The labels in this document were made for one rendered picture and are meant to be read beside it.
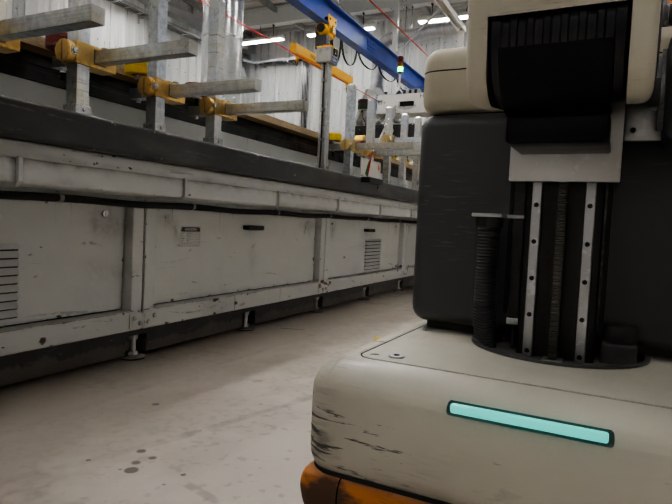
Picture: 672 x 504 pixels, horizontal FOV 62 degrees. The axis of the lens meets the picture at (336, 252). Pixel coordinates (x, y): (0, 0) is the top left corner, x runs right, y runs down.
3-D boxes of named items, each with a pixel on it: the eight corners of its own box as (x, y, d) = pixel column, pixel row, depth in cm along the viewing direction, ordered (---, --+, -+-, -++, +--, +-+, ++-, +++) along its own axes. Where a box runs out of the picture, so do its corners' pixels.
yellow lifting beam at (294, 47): (352, 90, 859) (353, 69, 857) (295, 59, 706) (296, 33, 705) (347, 91, 863) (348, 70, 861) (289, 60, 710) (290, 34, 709)
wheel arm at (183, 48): (198, 60, 124) (198, 40, 123) (187, 56, 121) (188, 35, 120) (63, 75, 143) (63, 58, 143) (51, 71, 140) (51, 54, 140)
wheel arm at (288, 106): (308, 114, 169) (309, 100, 168) (303, 112, 166) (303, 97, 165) (194, 120, 188) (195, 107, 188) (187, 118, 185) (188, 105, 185)
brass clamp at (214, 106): (238, 120, 184) (239, 105, 184) (212, 112, 172) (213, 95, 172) (223, 121, 187) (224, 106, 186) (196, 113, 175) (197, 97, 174)
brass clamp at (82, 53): (118, 74, 139) (118, 53, 139) (70, 59, 127) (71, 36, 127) (100, 76, 142) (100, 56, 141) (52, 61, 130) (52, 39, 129)
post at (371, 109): (372, 194, 291) (376, 100, 288) (369, 193, 288) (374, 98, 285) (365, 193, 292) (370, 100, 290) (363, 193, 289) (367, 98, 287)
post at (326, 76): (329, 170, 245) (333, 65, 243) (323, 169, 241) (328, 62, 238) (319, 170, 247) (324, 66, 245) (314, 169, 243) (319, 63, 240)
